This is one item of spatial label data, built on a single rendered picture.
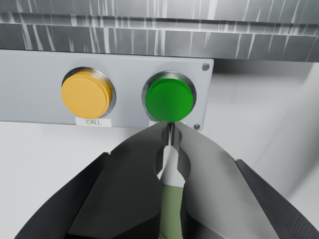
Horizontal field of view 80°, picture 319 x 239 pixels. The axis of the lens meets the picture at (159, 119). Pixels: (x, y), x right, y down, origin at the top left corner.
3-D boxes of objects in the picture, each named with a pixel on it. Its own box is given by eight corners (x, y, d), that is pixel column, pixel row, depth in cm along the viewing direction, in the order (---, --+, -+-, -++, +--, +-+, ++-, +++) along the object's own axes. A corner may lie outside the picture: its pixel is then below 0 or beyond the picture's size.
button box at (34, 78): (195, 107, 24) (203, 134, 18) (27, 99, 24) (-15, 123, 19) (203, 47, 20) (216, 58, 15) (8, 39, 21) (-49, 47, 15)
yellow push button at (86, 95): (116, 111, 19) (110, 121, 17) (74, 109, 19) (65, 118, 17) (112, 69, 17) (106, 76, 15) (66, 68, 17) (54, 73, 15)
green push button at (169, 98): (188, 114, 18) (190, 125, 17) (146, 113, 18) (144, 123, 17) (193, 73, 17) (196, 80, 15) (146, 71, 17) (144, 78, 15)
